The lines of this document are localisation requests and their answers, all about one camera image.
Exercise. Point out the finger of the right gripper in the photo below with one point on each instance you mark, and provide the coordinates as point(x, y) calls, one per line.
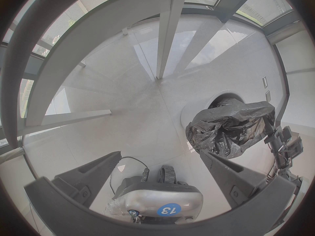
point(269, 126)

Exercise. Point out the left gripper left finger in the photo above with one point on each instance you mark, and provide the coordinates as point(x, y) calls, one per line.
point(81, 181)

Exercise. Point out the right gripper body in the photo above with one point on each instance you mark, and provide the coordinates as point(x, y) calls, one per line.
point(274, 140)

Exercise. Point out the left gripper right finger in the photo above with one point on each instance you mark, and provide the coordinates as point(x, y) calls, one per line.
point(228, 178)

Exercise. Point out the black plastic bag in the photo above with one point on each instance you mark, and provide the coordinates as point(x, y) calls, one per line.
point(228, 126)

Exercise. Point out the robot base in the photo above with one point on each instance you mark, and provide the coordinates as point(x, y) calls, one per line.
point(160, 195)

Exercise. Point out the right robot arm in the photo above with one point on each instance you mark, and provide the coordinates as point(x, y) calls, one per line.
point(280, 161)

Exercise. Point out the crumpled clear plastic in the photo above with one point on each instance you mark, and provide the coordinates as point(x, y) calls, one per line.
point(115, 205)

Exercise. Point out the window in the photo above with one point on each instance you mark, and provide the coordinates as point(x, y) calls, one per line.
point(230, 8)

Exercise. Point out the white chair with dark cushions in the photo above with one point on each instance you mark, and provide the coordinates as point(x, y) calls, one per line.
point(169, 33)

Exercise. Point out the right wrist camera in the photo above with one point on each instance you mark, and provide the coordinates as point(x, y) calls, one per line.
point(295, 145)

